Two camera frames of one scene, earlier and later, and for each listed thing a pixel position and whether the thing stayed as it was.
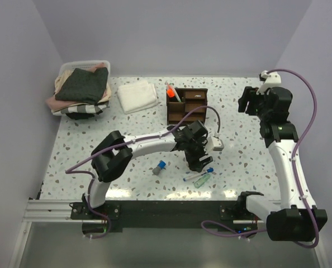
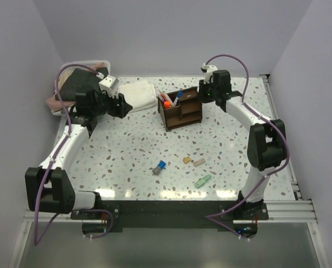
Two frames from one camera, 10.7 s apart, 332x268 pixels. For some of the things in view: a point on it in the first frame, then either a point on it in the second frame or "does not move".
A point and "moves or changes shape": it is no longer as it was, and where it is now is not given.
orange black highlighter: (170, 92) -> (167, 104)
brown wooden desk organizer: (191, 99) moves or changes shape
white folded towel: (136, 96) does not move
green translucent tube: (201, 180) does not move
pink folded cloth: (55, 104) does not move
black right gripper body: (263, 113) -> (207, 91)
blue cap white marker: (210, 170) -> (179, 95)
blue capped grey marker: (156, 171) does not move
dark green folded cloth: (85, 86) does not move
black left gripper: (195, 165) -> (119, 111)
